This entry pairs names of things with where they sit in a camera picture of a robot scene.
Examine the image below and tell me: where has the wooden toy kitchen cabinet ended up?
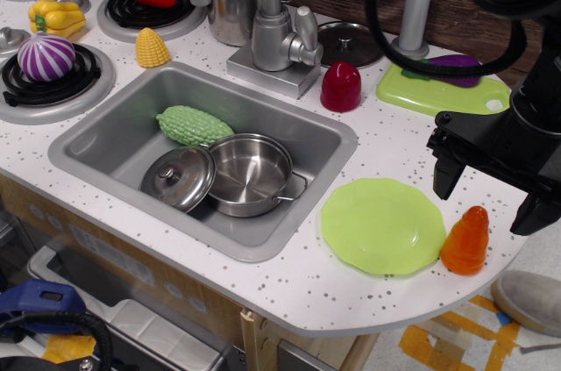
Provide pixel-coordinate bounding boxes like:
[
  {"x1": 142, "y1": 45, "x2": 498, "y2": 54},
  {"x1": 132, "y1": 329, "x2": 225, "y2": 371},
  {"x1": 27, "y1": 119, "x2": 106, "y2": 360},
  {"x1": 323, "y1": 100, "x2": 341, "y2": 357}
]
[{"x1": 1, "y1": 176, "x2": 379, "y2": 370}]

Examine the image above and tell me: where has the light green plastic plate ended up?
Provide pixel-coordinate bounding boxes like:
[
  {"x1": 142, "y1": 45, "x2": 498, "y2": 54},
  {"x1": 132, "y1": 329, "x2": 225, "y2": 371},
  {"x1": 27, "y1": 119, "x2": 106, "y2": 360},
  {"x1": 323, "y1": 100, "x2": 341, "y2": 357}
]
[{"x1": 321, "y1": 178, "x2": 446, "y2": 275}]

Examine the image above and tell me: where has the orange toy carrot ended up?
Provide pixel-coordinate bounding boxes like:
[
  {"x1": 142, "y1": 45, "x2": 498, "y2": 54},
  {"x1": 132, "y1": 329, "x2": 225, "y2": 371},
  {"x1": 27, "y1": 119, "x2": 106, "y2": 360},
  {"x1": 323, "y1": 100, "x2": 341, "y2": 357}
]
[{"x1": 440, "y1": 206, "x2": 489, "y2": 275}]

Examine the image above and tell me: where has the purple toy eggplant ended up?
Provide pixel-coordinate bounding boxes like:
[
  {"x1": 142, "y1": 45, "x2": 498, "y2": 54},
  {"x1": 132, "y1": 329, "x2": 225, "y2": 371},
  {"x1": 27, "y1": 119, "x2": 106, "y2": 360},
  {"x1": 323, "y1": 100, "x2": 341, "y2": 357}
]
[{"x1": 401, "y1": 54, "x2": 483, "y2": 89}]

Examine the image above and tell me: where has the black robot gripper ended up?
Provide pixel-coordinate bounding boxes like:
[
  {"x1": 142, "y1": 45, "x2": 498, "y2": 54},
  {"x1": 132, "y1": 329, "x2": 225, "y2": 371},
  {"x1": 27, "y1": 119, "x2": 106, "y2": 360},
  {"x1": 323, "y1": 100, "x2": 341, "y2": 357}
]
[{"x1": 427, "y1": 111, "x2": 560, "y2": 236}]

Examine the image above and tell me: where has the purple striped toy onion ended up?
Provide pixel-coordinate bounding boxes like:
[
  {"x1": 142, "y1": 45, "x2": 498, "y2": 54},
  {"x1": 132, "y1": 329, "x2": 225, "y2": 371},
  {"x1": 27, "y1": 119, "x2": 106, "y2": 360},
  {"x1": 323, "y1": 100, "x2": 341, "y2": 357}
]
[{"x1": 17, "y1": 32, "x2": 76, "y2": 82}]

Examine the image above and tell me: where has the dark red toy pepper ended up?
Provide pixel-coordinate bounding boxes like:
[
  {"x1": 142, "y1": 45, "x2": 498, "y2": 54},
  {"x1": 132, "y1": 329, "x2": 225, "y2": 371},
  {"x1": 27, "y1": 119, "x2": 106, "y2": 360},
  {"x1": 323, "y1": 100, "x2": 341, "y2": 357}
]
[{"x1": 320, "y1": 61, "x2": 362, "y2": 113}]

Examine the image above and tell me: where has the black hose lower left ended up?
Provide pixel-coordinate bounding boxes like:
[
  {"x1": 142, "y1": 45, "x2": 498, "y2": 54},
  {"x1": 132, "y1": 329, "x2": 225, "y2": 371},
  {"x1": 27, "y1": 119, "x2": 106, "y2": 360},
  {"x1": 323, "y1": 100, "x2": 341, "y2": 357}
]
[{"x1": 0, "y1": 310, "x2": 115, "y2": 371}]

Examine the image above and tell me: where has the grey shoe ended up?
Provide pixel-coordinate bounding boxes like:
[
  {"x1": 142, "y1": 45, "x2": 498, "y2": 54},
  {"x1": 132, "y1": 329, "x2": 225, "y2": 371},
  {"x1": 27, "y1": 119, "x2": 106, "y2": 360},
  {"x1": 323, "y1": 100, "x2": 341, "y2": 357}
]
[{"x1": 491, "y1": 270, "x2": 560, "y2": 338}]

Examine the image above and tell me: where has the steel flat pot lid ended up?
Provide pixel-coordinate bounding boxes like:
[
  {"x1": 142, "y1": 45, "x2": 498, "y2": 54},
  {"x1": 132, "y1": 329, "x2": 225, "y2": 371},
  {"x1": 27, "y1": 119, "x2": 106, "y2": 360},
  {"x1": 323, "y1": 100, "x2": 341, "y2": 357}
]
[{"x1": 318, "y1": 21, "x2": 383, "y2": 68}]

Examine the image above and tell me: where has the steel saucepan in sink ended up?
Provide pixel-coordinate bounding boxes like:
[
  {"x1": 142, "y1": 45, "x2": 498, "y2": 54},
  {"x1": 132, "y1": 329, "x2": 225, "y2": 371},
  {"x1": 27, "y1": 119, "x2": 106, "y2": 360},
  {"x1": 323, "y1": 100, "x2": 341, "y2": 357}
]
[{"x1": 206, "y1": 133, "x2": 309, "y2": 218}]

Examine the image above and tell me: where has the middle stove burner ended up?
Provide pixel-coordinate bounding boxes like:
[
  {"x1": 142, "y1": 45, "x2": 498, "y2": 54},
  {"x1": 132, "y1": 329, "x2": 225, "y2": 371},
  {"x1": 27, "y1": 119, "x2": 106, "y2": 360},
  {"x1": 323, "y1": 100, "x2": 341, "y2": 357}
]
[{"x1": 96, "y1": 0, "x2": 207, "y2": 43}]

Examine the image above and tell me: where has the silver toy faucet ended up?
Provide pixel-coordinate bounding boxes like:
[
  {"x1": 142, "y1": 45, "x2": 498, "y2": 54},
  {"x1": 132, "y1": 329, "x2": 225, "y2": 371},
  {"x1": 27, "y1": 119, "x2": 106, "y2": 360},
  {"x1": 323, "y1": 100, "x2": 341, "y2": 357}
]
[{"x1": 190, "y1": 0, "x2": 323, "y2": 98}]

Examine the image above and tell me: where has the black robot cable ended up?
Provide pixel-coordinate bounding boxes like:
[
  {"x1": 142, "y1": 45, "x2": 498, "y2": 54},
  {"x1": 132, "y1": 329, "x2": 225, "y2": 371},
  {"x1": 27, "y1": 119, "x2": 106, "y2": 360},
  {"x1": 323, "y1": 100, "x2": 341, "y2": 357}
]
[{"x1": 365, "y1": 0, "x2": 527, "y2": 78}]

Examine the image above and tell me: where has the grey vertical support pole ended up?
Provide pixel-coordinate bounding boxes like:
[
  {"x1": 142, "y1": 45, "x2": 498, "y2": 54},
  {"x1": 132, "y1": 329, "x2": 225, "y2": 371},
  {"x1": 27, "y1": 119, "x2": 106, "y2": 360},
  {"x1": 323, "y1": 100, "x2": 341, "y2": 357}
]
[{"x1": 392, "y1": 0, "x2": 431, "y2": 60}]

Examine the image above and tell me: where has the yellow toy bell pepper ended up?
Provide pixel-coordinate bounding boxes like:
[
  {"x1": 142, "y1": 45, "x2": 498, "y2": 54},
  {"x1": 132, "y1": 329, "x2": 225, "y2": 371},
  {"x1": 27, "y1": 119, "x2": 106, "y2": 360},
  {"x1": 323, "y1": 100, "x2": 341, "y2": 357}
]
[{"x1": 28, "y1": 0, "x2": 86, "y2": 38}]

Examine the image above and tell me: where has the green plastic cutting board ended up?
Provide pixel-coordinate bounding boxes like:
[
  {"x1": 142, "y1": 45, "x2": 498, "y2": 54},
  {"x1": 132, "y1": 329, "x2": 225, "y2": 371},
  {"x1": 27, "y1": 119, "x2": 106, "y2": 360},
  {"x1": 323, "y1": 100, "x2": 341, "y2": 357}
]
[{"x1": 376, "y1": 65, "x2": 510, "y2": 117}]

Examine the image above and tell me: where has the grey toy sink basin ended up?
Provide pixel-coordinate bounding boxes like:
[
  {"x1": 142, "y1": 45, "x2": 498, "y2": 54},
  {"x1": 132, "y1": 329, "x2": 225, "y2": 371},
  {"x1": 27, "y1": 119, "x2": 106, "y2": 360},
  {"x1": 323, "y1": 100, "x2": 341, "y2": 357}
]
[{"x1": 48, "y1": 62, "x2": 358, "y2": 262}]

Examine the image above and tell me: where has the blue clamp handle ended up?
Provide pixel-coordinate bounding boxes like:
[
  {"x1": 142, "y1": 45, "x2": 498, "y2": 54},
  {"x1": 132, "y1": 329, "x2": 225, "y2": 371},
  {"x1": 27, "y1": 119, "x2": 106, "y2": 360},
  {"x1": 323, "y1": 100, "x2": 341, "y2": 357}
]
[{"x1": 1, "y1": 278, "x2": 87, "y2": 325}]

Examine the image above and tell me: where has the front left stove burner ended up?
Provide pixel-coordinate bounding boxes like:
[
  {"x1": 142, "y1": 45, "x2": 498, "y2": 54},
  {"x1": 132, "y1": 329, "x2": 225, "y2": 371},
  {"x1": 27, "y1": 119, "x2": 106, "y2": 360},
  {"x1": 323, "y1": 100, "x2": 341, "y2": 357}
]
[{"x1": 1, "y1": 44, "x2": 115, "y2": 125}]

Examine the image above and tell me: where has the green toy bitter gourd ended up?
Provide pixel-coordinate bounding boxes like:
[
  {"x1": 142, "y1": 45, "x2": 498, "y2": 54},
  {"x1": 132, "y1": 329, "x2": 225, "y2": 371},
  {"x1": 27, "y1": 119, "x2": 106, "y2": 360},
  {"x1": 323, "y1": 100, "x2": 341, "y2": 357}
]
[{"x1": 155, "y1": 105, "x2": 234, "y2": 146}]

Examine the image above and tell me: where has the steel domed lid in sink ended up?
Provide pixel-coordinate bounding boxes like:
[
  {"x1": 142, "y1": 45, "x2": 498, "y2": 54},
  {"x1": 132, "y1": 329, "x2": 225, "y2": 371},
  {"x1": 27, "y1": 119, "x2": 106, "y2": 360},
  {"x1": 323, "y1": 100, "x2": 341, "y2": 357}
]
[{"x1": 139, "y1": 147, "x2": 216, "y2": 213}]

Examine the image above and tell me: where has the yellow toy corn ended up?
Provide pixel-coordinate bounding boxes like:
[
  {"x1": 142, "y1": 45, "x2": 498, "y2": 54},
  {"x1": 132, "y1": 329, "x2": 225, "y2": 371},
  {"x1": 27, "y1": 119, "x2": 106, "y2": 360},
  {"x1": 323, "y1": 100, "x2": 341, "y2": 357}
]
[{"x1": 135, "y1": 28, "x2": 171, "y2": 68}]

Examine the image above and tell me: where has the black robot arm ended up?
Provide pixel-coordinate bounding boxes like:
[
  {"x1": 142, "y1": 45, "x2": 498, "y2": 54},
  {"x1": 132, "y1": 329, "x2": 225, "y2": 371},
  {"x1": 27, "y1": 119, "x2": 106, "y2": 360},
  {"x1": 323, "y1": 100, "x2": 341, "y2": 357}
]
[{"x1": 428, "y1": 0, "x2": 560, "y2": 236}]

